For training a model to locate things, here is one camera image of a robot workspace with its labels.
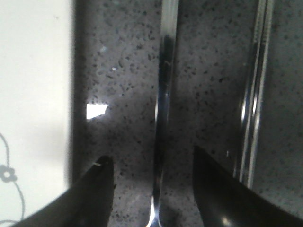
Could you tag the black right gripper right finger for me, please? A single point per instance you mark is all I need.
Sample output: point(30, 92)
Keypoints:
point(224, 202)

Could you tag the silver metal chopstick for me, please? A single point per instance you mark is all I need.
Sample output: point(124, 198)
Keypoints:
point(258, 94)
point(247, 101)

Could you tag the silver metal fork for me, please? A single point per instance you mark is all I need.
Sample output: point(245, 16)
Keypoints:
point(168, 35)

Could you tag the cream rabbit serving tray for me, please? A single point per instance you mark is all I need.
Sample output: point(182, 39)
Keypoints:
point(35, 104)

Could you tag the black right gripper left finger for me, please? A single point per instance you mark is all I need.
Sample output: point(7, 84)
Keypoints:
point(88, 203)

